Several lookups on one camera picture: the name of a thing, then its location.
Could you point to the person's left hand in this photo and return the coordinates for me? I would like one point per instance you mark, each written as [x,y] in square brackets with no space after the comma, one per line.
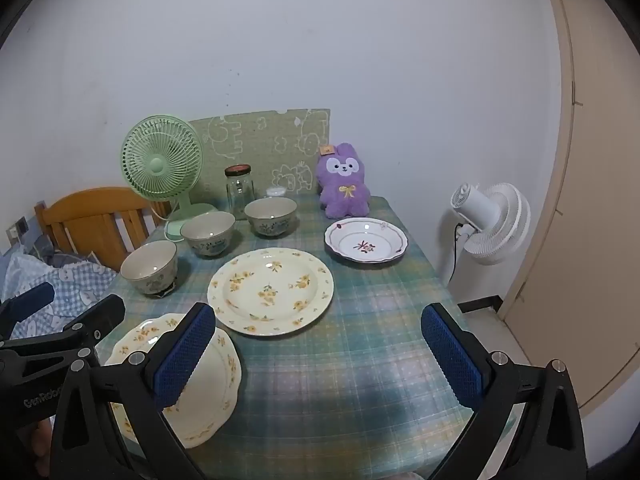
[42,447]

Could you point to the beige door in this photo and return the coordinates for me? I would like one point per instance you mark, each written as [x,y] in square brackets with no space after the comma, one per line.
[590,210]

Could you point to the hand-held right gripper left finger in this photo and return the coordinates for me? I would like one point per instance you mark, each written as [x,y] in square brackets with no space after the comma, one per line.
[185,355]

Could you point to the purple plush bunny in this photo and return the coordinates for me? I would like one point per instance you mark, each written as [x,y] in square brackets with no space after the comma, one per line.
[345,195]

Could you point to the beige floral bowl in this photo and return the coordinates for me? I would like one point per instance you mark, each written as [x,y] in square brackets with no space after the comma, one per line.
[271,215]
[207,232]
[147,265]

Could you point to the white standing fan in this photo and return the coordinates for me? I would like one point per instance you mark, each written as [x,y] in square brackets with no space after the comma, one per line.
[492,230]

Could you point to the plaid tablecloth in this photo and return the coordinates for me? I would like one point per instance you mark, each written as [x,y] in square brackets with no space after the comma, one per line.
[350,350]

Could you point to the green desk fan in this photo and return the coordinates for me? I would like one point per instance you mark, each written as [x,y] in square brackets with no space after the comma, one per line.
[157,165]

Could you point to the glass jar with dark lid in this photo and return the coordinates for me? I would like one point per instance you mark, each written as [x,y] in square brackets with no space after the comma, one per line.
[240,192]

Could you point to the blue checked printed blanket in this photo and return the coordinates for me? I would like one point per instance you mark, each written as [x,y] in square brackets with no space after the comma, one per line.
[65,280]

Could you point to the grey-blue cloth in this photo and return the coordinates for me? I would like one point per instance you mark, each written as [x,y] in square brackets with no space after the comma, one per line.
[55,252]

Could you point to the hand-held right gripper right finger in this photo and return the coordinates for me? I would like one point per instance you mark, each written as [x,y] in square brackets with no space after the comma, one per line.
[450,360]

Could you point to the white plate with red flowers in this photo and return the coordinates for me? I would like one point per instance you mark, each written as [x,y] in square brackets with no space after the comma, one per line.
[365,242]

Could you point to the cotton swab container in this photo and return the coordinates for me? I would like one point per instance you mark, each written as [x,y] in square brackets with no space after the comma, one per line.
[275,191]

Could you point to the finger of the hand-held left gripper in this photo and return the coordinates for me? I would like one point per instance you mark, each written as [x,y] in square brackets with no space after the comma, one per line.
[107,312]
[30,299]

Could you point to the yellow floral plate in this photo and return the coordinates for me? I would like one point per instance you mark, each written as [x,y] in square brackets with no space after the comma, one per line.
[270,290]
[220,375]

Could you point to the wall socket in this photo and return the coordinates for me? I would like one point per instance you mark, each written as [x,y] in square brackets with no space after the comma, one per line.
[16,231]

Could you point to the wooden chair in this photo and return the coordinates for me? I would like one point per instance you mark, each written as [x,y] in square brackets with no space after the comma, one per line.
[90,215]

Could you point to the green printed mat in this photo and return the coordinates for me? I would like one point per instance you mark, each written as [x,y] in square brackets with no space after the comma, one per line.
[260,130]

